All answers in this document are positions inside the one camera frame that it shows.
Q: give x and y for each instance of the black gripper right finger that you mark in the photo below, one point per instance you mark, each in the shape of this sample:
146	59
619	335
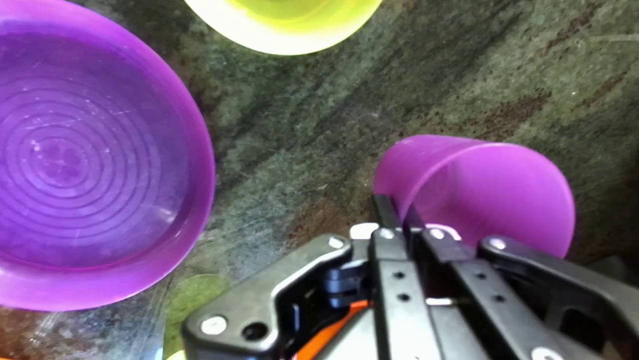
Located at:
465	280

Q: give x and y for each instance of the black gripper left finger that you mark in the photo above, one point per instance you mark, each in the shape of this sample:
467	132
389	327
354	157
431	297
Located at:
395	280

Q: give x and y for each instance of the purple plastic plate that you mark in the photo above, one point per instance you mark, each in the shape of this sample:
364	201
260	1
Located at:
80	166

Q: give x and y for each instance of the purple plastic cup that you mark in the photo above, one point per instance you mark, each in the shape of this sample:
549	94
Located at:
505	193

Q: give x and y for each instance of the green plastic bowl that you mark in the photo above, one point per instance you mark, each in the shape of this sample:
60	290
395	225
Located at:
286	26

